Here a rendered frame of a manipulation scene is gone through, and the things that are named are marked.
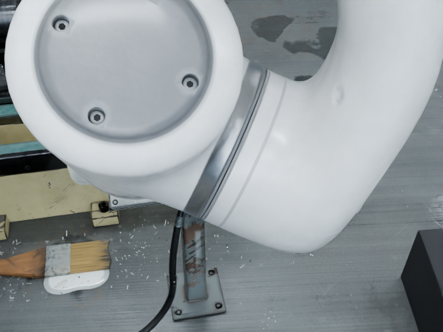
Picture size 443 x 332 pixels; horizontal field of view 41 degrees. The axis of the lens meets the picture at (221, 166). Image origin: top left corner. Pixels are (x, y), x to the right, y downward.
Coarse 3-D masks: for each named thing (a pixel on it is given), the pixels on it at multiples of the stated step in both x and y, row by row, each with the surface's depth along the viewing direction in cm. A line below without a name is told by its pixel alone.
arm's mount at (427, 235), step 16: (416, 240) 74; (432, 240) 72; (416, 256) 74; (432, 256) 71; (416, 272) 75; (432, 272) 69; (416, 288) 75; (432, 288) 70; (416, 304) 75; (432, 304) 70; (416, 320) 75; (432, 320) 70
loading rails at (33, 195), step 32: (0, 96) 88; (0, 128) 88; (0, 160) 79; (32, 160) 80; (0, 192) 83; (32, 192) 84; (64, 192) 85; (96, 192) 86; (0, 224) 84; (96, 224) 86
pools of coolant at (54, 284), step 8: (88, 272) 81; (96, 272) 81; (104, 272) 81; (48, 280) 80; (56, 280) 80; (64, 280) 80; (72, 280) 80; (80, 280) 80; (88, 280) 80; (96, 280) 80; (104, 280) 80; (48, 288) 79; (56, 288) 79; (64, 288) 79; (72, 288) 79; (80, 288) 79; (88, 288) 79
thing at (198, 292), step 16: (176, 224) 64; (192, 224) 66; (176, 240) 65; (192, 240) 68; (176, 256) 66; (192, 256) 70; (192, 272) 73; (208, 272) 80; (176, 288) 78; (192, 288) 75; (208, 288) 79; (176, 304) 77; (192, 304) 77; (208, 304) 77; (224, 304) 77; (160, 320) 72
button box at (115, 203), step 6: (114, 198) 57; (120, 198) 57; (114, 204) 57; (120, 204) 57; (126, 204) 57; (132, 204) 57; (138, 204) 58; (144, 204) 58; (150, 204) 59; (156, 204) 61
